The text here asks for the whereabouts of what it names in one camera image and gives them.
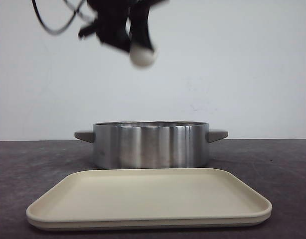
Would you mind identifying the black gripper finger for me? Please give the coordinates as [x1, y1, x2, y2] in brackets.
[96, 4, 131, 53]
[129, 0, 158, 52]

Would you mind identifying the cream rectangular tray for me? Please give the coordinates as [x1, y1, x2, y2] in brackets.
[26, 168, 272, 231]

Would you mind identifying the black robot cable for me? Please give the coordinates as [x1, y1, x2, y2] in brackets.
[31, 0, 99, 35]

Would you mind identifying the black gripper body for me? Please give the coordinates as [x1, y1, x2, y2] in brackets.
[78, 0, 161, 40]

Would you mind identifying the panda bun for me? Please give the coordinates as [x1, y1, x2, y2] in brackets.
[129, 44, 158, 68]

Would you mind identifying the stainless steel steamer pot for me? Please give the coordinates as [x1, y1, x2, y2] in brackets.
[74, 121, 228, 169]

